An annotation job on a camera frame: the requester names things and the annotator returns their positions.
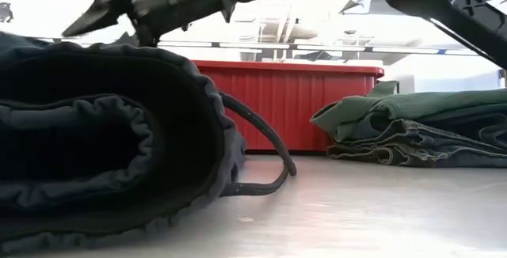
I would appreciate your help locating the dark denim jeans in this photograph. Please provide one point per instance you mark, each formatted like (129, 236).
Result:
(435, 151)

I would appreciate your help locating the red plastic laundry bin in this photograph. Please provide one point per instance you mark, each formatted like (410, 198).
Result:
(285, 103)

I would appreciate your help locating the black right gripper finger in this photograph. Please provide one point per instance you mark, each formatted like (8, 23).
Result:
(99, 12)

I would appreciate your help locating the green shirt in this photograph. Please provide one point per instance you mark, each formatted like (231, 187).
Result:
(416, 105)

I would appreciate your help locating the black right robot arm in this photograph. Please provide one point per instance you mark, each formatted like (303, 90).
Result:
(435, 8)

